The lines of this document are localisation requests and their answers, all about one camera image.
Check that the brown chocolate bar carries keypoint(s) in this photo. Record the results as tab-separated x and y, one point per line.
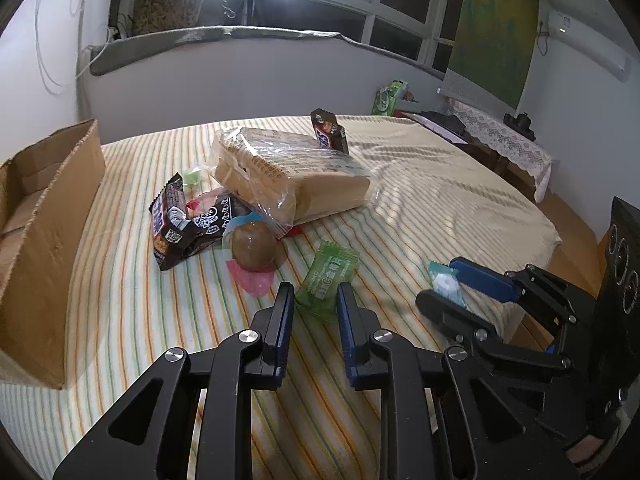
327	130

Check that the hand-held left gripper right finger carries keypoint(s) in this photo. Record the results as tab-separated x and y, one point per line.
346	327

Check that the brown cake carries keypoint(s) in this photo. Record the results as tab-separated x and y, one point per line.
257	247

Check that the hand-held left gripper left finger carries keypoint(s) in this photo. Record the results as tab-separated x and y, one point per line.
286	317

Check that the dark notebook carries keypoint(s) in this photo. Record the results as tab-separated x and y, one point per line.
442	122

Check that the green candy packet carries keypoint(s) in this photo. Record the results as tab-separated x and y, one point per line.
327	277

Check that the black camera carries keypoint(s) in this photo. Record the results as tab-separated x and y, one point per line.
520	122

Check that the person's right hand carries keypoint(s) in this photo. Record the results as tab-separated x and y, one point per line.
590	457

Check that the green wall hanging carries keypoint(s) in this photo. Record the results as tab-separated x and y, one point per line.
492	25

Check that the white power strip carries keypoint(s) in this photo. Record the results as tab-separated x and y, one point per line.
113	32

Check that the small green jelly candy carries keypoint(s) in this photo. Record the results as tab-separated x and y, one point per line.
192	178

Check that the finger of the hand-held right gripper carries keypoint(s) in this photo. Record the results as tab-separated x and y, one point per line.
482	277
450	312

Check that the white air conditioner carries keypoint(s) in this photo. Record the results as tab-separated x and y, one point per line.
587	35

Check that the leopard pattern cushion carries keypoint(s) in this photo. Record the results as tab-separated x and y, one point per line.
167	7

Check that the green snack bag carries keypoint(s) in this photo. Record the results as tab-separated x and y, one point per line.
387	97

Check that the brown cardboard box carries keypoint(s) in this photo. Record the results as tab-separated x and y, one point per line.
45	240

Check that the black tripod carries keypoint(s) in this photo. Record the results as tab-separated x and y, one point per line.
248	5

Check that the grey windowsill mat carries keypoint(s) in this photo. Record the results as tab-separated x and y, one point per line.
200	40

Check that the black snack packet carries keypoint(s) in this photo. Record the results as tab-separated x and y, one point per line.
185	225

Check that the bagged sliced bread loaf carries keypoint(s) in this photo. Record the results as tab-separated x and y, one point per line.
295	180

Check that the lace covered side table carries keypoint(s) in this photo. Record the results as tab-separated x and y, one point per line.
505	140

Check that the small white teal candy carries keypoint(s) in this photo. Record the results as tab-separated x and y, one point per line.
446	285

